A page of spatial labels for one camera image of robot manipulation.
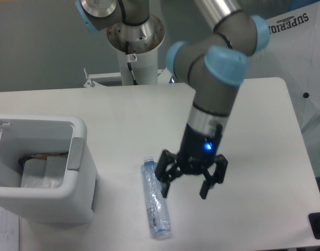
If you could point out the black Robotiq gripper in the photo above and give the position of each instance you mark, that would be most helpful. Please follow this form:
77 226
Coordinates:
196 154

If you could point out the clear plastic water bottle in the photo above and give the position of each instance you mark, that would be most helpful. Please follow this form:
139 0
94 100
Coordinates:
155 205

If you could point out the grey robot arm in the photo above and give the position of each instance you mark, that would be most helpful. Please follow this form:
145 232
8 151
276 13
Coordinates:
214 67

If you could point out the white trash can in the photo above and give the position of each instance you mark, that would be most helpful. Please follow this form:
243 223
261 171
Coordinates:
22 135

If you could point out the black device at edge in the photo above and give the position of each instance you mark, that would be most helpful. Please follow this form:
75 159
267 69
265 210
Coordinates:
314 219

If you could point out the white Superior umbrella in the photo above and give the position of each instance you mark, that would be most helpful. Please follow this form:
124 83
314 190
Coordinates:
293 54

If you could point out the printed paper sheet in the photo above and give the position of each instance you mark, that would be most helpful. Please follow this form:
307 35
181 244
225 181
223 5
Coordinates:
9 230

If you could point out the white metal base bracket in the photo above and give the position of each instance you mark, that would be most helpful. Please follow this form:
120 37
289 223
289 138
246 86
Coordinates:
114 79

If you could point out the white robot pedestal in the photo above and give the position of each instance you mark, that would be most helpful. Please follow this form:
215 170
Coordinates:
137 62

